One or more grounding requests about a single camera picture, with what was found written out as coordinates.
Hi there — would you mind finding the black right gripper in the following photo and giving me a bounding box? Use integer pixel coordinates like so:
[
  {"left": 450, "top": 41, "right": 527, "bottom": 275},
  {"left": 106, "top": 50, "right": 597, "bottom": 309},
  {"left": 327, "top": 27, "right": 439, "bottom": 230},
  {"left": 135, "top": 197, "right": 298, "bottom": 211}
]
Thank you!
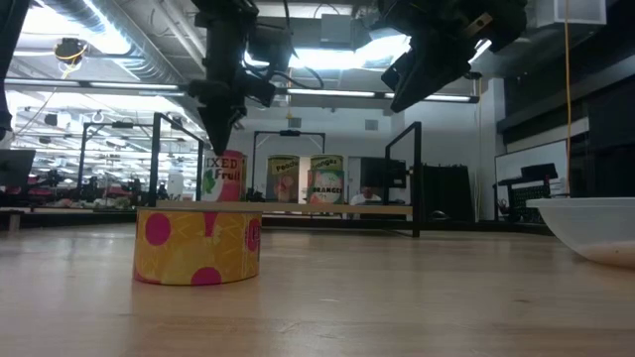
[{"left": 377, "top": 0, "right": 530, "bottom": 114}]

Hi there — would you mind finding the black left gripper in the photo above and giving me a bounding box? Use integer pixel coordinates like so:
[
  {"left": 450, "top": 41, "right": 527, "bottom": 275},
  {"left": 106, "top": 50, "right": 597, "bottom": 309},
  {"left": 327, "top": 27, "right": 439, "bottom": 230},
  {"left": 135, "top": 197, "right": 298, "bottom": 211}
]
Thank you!
[{"left": 187, "top": 0, "right": 277, "bottom": 156}]

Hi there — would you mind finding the tall mixed fruit can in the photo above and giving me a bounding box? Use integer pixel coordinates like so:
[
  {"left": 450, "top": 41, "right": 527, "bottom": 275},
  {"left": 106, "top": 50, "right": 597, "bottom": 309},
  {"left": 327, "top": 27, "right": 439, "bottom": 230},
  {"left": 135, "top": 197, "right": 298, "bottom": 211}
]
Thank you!
[{"left": 201, "top": 150, "right": 248, "bottom": 203}]

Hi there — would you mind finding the tall peaches can blue base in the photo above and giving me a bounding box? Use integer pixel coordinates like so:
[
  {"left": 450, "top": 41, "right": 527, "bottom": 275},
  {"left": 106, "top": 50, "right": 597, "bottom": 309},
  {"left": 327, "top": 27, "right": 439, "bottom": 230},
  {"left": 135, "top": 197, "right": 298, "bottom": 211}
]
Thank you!
[{"left": 266, "top": 155, "right": 302, "bottom": 203}]

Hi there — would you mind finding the short mandarin oranges can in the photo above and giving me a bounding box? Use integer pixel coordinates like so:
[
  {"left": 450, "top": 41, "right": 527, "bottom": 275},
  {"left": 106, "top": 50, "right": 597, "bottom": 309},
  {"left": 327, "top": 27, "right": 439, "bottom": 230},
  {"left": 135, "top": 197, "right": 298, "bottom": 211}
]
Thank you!
[{"left": 306, "top": 169, "right": 346, "bottom": 205}]

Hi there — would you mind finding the short yellow pink-dotted can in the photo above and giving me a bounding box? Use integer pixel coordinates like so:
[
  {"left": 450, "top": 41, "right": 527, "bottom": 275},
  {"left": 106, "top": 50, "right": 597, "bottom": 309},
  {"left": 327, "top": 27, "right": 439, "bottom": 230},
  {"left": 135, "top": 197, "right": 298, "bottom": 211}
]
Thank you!
[{"left": 132, "top": 206, "right": 263, "bottom": 288}]

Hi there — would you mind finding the long LED light bar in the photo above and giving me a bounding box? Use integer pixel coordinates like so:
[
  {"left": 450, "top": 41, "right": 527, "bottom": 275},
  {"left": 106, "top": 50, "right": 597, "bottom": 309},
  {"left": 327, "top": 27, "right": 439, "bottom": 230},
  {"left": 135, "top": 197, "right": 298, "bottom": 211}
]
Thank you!
[{"left": 0, "top": 77, "right": 481, "bottom": 104}]

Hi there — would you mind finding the black monitor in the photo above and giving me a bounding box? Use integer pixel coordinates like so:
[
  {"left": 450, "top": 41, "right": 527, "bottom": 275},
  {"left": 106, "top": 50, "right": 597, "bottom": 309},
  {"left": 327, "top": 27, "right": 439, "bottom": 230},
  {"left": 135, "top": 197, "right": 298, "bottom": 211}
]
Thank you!
[{"left": 359, "top": 157, "right": 409, "bottom": 189}]

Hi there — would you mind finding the black cabinet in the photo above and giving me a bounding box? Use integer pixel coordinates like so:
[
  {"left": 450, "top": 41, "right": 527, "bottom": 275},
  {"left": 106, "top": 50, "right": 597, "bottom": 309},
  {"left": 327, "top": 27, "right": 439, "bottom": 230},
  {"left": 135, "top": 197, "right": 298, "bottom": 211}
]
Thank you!
[{"left": 421, "top": 165, "right": 473, "bottom": 223}]

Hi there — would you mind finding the person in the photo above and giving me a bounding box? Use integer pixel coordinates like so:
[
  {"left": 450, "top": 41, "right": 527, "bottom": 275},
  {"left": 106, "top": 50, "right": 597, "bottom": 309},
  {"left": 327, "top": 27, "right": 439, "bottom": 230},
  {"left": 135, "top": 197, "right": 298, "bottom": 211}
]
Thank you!
[{"left": 349, "top": 185, "right": 383, "bottom": 207}]

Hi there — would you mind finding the whiteboard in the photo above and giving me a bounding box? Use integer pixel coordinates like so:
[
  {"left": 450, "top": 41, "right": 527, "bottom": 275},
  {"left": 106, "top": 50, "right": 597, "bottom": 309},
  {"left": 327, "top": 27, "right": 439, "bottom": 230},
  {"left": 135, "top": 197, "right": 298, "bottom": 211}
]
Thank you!
[{"left": 494, "top": 140, "right": 571, "bottom": 188}]

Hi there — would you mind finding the white ceiling unit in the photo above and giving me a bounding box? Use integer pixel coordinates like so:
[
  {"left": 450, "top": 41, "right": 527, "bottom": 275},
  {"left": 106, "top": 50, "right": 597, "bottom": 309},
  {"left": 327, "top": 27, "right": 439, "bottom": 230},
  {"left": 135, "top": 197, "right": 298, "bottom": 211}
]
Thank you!
[{"left": 535, "top": 0, "right": 607, "bottom": 29}]

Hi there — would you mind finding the round black ceiling device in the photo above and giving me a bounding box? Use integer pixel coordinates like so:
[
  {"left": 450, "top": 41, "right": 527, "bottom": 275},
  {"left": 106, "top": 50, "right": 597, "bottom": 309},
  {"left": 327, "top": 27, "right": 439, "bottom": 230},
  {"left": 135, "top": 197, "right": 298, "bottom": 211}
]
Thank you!
[{"left": 53, "top": 37, "right": 89, "bottom": 65}]

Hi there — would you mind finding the dark angled monitor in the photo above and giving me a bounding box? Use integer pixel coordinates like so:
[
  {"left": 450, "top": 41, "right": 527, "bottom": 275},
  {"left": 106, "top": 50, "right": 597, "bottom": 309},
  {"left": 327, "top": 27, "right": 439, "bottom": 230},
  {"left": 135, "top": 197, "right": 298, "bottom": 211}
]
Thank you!
[{"left": 0, "top": 148, "right": 37, "bottom": 188}]

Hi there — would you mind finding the white translucent bowl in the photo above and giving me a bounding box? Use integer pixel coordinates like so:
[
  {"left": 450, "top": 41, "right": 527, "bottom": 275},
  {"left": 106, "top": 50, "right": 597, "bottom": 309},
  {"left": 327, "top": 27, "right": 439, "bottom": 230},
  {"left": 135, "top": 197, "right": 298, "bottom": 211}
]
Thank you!
[{"left": 525, "top": 197, "right": 635, "bottom": 270}]

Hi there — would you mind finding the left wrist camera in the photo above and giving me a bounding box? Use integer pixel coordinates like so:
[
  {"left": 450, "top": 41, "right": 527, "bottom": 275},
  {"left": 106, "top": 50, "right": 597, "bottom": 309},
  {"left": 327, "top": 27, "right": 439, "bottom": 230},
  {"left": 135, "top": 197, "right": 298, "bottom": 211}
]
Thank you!
[{"left": 247, "top": 22, "right": 295, "bottom": 71}]

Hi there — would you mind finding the black background rig frame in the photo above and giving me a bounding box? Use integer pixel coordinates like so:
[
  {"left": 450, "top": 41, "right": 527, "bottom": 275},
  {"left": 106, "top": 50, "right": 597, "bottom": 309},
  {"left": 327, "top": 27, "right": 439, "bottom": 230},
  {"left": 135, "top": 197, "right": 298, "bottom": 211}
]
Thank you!
[{"left": 76, "top": 121, "right": 160, "bottom": 207}]

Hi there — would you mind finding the wooden shelf with black frame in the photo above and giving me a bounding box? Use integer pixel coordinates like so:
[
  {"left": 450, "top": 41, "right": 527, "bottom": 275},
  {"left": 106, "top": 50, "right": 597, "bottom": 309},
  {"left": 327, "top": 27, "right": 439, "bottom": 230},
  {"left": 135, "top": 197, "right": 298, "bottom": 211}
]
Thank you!
[{"left": 148, "top": 112, "right": 424, "bottom": 238}]

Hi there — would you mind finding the yellow hanging cable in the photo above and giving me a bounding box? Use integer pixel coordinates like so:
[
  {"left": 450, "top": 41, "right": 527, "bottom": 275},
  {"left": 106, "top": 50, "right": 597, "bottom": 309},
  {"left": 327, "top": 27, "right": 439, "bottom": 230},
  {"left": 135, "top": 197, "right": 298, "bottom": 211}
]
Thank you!
[{"left": 564, "top": 0, "right": 572, "bottom": 197}]

